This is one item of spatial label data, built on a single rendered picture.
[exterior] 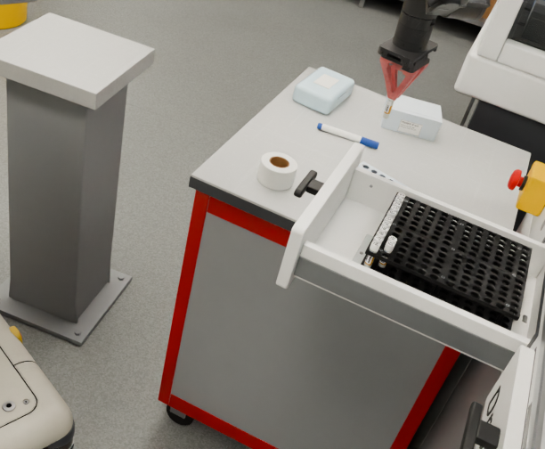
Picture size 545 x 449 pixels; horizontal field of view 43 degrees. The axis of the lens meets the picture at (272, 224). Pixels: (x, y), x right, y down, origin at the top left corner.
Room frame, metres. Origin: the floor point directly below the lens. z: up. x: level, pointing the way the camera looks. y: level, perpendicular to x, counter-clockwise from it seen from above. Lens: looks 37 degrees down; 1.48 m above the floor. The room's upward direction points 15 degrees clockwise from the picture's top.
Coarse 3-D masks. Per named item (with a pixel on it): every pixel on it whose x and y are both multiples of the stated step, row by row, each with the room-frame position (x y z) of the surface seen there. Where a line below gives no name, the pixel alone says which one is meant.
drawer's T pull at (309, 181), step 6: (312, 174) 0.91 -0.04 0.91; (306, 180) 0.89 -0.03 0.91; (312, 180) 0.90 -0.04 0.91; (300, 186) 0.87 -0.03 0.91; (306, 186) 0.88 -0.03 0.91; (312, 186) 0.88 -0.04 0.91; (318, 186) 0.88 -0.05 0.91; (294, 192) 0.86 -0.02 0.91; (300, 192) 0.86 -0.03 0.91; (312, 192) 0.87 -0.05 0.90
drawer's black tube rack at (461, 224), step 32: (416, 224) 0.88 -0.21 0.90; (448, 224) 0.89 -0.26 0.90; (416, 256) 0.80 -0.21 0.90; (448, 256) 0.81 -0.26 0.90; (480, 256) 0.83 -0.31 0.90; (512, 256) 0.88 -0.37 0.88; (416, 288) 0.77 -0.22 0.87; (448, 288) 0.75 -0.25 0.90; (480, 288) 0.76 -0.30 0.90; (512, 288) 0.78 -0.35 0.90; (512, 320) 0.75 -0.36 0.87
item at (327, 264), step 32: (352, 192) 0.99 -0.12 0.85; (384, 192) 0.98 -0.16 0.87; (416, 192) 0.97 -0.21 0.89; (352, 224) 0.92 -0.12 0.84; (480, 224) 0.94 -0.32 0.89; (320, 256) 0.75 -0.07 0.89; (352, 256) 0.84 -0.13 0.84; (544, 256) 0.91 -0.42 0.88; (320, 288) 0.75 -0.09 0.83; (352, 288) 0.73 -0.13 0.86; (384, 288) 0.73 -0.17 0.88; (416, 320) 0.71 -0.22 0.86; (448, 320) 0.70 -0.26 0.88; (480, 320) 0.70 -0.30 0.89; (480, 352) 0.69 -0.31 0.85; (512, 352) 0.68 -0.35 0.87
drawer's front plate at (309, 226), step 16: (352, 160) 0.96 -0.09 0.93; (336, 176) 0.90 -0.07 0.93; (352, 176) 0.99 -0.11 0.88; (320, 192) 0.84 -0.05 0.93; (336, 192) 0.89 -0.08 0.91; (320, 208) 0.80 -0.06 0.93; (336, 208) 0.94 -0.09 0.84; (304, 224) 0.76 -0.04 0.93; (320, 224) 0.84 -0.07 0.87; (304, 240) 0.76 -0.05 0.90; (288, 256) 0.74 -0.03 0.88; (288, 272) 0.74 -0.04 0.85
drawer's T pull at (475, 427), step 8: (472, 408) 0.53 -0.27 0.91; (480, 408) 0.53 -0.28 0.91; (472, 416) 0.52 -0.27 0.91; (480, 416) 0.52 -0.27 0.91; (472, 424) 0.51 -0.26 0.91; (480, 424) 0.51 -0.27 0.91; (488, 424) 0.51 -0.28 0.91; (464, 432) 0.50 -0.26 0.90; (472, 432) 0.50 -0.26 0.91; (480, 432) 0.50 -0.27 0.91; (488, 432) 0.50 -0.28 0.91; (496, 432) 0.51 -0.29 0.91; (464, 440) 0.48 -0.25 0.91; (472, 440) 0.49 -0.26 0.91; (480, 440) 0.49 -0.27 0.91; (488, 440) 0.49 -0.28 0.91; (496, 440) 0.50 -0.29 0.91; (464, 448) 0.47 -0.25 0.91; (472, 448) 0.48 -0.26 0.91; (488, 448) 0.49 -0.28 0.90; (496, 448) 0.49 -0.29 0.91
